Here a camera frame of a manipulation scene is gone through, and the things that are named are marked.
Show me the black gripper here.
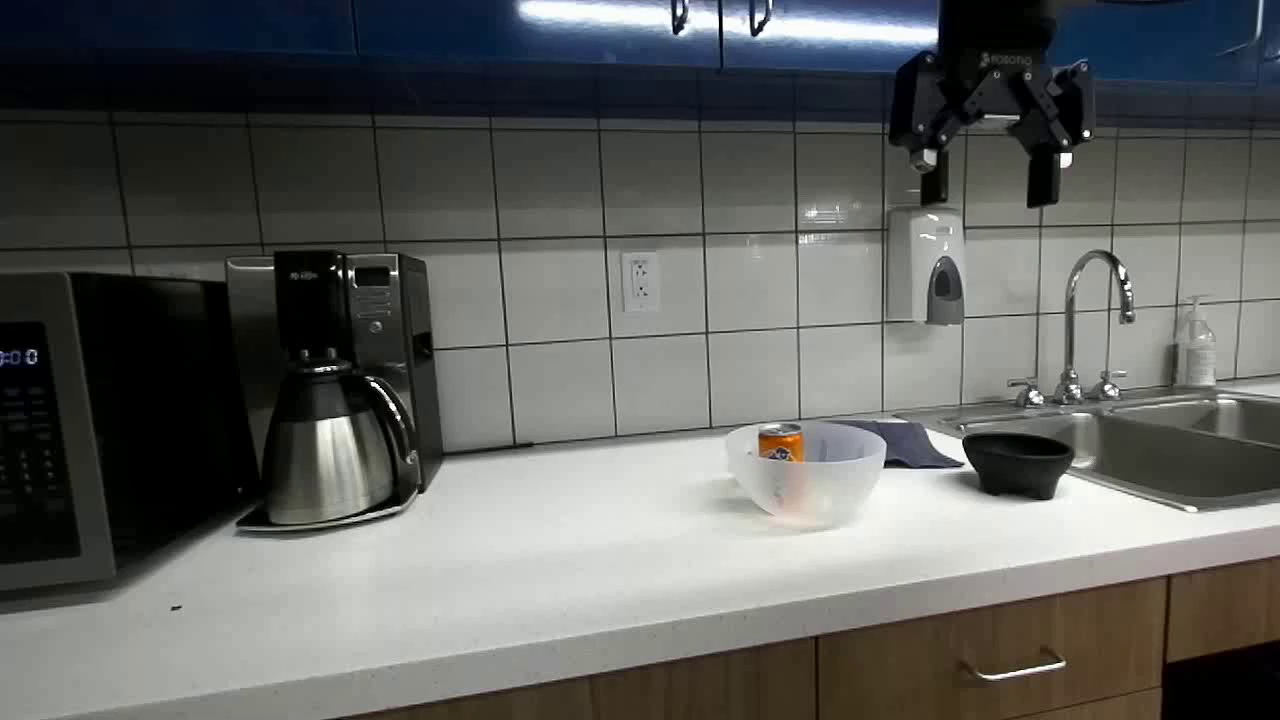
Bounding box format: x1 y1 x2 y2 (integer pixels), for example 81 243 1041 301
889 0 1097 212

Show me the orange soda can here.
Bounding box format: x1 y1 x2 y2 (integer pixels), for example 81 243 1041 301
755 419 811 519

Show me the small black bowl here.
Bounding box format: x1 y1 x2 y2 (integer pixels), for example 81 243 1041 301
958 430 1080 506

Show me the clear plastic bowl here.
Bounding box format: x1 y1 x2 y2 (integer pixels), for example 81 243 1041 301
720 417 892 532

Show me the chrome sink faucet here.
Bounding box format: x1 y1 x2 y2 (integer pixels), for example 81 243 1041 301
1055 243 1138 410

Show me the blue upper cabinet door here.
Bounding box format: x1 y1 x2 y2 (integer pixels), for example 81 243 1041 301
0 0 725 72
720 0 946 75

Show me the clear soap bottle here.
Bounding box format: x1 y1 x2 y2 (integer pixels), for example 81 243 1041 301
1166 292 1224 398

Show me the dark blue cloth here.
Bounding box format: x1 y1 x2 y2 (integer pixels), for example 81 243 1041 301
835 417 969 471

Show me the stainless steel double sink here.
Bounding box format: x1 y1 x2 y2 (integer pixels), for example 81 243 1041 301
954 390 1280 519

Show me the wooden panel under sink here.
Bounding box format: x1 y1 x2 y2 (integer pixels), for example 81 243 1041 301
1164 556 1280 664

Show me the wooden drawer front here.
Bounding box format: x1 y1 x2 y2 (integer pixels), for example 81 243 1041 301
357 638 820 720
816 576 1172 720

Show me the black coffee maker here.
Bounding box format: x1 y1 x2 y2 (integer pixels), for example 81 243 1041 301
222 250 448 539

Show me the steel coffee carafe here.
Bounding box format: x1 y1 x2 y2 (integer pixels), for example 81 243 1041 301
259 356 424 532

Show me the black steel microwave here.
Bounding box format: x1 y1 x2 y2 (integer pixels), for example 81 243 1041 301
0 270 259 602

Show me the white wall soap dispenser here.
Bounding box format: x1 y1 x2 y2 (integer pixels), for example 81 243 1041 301
880 204 970 328

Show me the white wall outlet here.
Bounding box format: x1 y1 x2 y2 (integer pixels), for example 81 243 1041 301
619 250 666 319

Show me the silver drawer handle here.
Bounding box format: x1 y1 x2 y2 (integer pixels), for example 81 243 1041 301
954 650 1073 690

